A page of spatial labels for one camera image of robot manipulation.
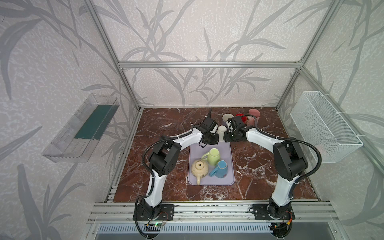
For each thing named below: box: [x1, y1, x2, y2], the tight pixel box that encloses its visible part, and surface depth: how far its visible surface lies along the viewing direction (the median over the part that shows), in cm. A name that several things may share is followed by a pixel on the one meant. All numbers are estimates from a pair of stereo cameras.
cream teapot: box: [191, 159, 209, 186], surface depth 82 cm
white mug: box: [218, 125, 227, 142], surface depth 97 cm
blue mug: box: [209, 160, 229, 179], surface depth 82 cm
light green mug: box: [201, 148, 220, 166], surface depth 87 cm
